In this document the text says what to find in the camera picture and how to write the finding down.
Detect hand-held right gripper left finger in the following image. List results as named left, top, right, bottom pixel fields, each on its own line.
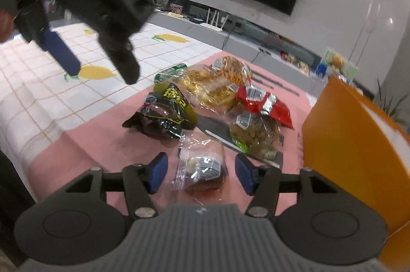
left=66, top=152, right=169, bottom=219

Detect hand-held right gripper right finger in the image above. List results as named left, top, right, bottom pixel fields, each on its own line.
left=234, top=153, right=331, bottom=218

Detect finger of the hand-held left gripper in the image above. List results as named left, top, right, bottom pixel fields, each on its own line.
left=96, top=23, right=141, bottom=85
left=14, top=0, right=81, bottom=78

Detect clear bag of green biscuits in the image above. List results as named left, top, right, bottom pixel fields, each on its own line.
left=229, top=112, right=284, bottom=161

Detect small clear snack packet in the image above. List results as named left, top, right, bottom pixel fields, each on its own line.
left=171, top=136, right=229, bottom=196

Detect bright green snack packet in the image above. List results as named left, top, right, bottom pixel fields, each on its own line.
left=154, top=64, right=188, bottom=82

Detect dark green snack packet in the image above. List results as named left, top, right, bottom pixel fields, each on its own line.
left=122, top=83, right=198, bottom=140

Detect red snack packet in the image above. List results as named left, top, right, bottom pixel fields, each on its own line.
left=235, top=84, right=294, bottom=129

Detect clear bag of yellow snacks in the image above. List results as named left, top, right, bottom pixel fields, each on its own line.
left=173, top=65, right=244, bottom=113

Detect orange box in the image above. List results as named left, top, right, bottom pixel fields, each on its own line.
left=301, top=75, right=410, bottom=272

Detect bag of stick snacks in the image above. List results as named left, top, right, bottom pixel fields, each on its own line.
left=211, top=56, right=253, bottom=88

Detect pile of snacks on console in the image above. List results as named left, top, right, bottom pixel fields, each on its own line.
left=280, top=51, right=312, bottom=74

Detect white checked lemon blanket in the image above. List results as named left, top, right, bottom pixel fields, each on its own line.
left=0, top=22, right=222, bottom=205

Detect pink printed mat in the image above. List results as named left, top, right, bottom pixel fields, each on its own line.
left=27, top=51, right=318, bottom=221

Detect white router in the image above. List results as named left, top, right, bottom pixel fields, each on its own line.
left=197, top=10, right=229, bottom=33

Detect grey television console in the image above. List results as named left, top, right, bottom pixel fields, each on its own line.
left=154, top=0, right=324, bottom=69

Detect tall-leaved potted plant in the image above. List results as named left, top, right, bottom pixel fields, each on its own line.
left=375, top=78, right=410, bottom=126

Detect black cable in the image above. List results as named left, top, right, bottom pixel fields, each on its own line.
left=222, top=28, right=238, bottom=52

